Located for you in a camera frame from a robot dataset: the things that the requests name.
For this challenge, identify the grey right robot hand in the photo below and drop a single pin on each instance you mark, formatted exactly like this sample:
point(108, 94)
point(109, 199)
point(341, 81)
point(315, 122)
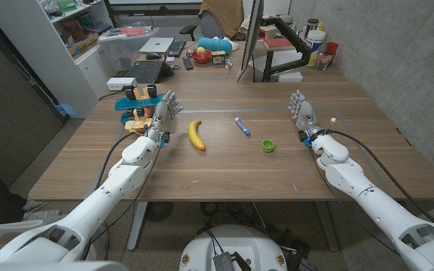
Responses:
point(305, 116)

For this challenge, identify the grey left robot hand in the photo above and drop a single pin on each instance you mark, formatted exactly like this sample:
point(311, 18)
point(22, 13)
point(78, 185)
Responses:
point(160, 116)

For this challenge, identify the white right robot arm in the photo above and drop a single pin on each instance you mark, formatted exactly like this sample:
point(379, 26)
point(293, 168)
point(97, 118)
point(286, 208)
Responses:
point(375, 203)

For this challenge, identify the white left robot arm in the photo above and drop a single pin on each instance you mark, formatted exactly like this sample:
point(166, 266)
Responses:
point(104, 195)

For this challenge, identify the yellow banana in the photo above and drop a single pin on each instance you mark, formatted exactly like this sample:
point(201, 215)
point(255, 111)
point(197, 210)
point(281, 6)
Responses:
point(194, 137)

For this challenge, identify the small green cup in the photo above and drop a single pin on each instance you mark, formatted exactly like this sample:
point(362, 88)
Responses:
point(268, 146)

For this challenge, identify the red cup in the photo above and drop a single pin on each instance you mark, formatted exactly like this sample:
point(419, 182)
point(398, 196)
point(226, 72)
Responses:
point(332, 48)

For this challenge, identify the flat white box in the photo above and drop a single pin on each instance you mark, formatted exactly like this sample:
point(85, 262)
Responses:
point(289, 77)

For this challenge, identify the large black keyboard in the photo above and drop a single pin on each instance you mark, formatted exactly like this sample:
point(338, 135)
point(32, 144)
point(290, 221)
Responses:
point(145, 71)

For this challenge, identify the white power strip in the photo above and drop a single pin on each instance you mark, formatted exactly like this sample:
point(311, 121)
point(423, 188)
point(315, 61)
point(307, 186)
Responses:
point(121, 83)

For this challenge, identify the clear glass jar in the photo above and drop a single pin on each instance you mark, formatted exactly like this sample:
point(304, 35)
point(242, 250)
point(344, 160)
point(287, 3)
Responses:
point(324, 61)

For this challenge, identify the black remote control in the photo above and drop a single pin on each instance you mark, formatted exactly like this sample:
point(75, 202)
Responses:
point(187, 63)

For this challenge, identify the black computer mouse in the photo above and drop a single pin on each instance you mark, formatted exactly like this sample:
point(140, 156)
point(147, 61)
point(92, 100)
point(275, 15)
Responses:
point(153, 55)

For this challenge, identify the blue marker pen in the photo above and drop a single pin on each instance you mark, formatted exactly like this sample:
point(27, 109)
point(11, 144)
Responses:
point(242, 126)

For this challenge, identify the small black keyboard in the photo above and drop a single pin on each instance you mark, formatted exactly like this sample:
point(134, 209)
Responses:
point(176, 48)

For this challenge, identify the red bowl with fruit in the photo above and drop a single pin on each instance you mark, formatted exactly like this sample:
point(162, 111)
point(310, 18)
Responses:
point(202, 58)

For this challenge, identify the silver laptop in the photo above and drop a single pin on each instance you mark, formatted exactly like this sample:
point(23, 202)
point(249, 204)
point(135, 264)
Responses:
point(156, 45)

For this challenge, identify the clear plastic storage bin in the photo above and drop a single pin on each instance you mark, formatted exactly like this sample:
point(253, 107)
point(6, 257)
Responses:
point(123, 50)

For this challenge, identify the white plastic tub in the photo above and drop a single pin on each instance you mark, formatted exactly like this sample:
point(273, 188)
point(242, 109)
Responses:
point(315, 41)

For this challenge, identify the red book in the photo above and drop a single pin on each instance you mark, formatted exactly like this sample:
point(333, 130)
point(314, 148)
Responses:
point(278, 43)

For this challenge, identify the small printed box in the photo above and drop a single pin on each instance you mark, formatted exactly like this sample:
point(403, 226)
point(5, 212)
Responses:
point(219, 59)

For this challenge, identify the pink packet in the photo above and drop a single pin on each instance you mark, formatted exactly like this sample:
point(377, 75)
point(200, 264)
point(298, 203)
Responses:
point(132, 31)

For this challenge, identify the black-lidded jar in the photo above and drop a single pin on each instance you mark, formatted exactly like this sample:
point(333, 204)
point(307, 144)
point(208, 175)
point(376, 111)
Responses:
point(311, 27)

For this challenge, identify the teal yarn roll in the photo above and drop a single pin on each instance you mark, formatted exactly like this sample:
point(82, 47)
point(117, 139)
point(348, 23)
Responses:
point(215, 45)

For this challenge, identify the yellow bottle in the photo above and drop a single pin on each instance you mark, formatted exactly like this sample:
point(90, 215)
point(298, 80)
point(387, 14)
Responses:
point(320, 26)

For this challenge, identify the small brown box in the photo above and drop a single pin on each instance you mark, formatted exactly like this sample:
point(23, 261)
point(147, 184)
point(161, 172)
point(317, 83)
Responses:
point(268, 32)

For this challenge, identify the black floor fan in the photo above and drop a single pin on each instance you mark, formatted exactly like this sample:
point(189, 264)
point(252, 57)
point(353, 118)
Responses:
point(158, 211)

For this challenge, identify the grey office chair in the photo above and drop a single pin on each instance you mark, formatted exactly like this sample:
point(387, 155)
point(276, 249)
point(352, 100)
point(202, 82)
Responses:
point(209, 26)

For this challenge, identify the black computer monitor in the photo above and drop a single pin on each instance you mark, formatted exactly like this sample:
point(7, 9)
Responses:
point(254, 26)

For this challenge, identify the cardboard box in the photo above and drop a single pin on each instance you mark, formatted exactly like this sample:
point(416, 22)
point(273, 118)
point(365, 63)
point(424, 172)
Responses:
point(83, 44)

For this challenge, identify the grey table leg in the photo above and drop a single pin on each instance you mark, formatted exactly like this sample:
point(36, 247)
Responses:
point(137, 226)
point(327, 227)

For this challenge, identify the brown jacket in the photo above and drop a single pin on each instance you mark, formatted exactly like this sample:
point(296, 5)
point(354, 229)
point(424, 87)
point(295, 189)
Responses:
point(222, 15)

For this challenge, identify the white shelf cabinet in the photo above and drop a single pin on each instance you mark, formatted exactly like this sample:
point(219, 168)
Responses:
point(51, 67)

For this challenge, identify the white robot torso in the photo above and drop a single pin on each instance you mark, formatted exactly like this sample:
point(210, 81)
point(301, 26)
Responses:
point(236, 244)

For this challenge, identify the white shoe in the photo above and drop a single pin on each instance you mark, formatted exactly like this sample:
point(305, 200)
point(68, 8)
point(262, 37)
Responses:
point(35, 205)
point(41, 215)

